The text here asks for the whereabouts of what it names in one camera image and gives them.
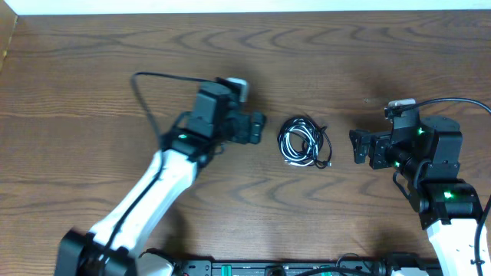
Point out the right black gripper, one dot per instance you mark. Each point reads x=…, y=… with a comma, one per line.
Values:
x=380, y=142

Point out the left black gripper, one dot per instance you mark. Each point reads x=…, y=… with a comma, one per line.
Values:
x=245, y=136

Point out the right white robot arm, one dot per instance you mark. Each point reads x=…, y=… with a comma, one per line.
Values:
x=426, y=152

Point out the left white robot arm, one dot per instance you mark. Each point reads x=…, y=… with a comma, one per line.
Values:
x=114, y=245

